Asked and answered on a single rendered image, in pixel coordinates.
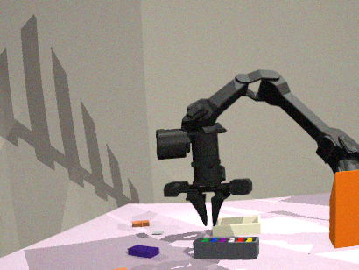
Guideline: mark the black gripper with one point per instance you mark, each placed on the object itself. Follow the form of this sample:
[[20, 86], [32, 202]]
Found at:
[[207, 173]]

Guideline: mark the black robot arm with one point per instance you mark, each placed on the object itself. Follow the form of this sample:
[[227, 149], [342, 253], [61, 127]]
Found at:
[[199, 125]]

